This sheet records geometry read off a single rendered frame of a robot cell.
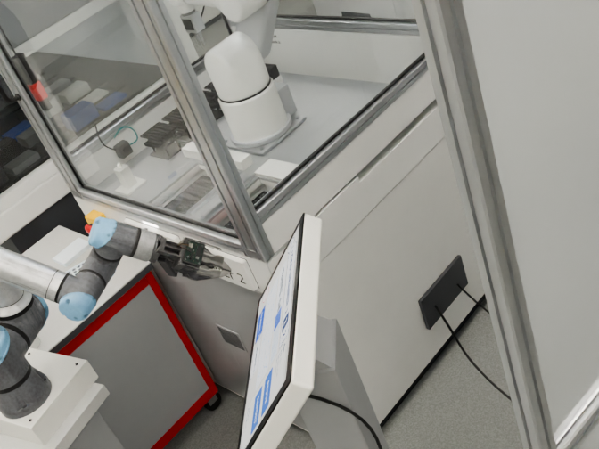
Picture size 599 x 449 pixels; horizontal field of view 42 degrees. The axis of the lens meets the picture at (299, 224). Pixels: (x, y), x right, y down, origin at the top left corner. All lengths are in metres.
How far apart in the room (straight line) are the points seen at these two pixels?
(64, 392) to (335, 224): 0.90
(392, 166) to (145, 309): 0.99
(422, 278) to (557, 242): 1.58
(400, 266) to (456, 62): 1.78
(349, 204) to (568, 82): 1.33
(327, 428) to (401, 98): 1.11
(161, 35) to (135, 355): 1.34
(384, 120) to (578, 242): 1.27
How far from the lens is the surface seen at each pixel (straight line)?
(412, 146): 2.57
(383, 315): 2.65
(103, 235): 1.93
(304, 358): 1.50
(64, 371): 2.38
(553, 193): 1.18
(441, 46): 0.90
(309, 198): 2.24
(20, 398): 2.31
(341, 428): 1.83
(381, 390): 2.77
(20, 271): 1.96
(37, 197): 3.28
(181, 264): 1.94
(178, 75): 1.90
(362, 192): 2.41
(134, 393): 2.90
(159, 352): 2.90
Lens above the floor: 2.21
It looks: 34 degrees down
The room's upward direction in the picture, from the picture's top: 22 degrees counter-clockwise
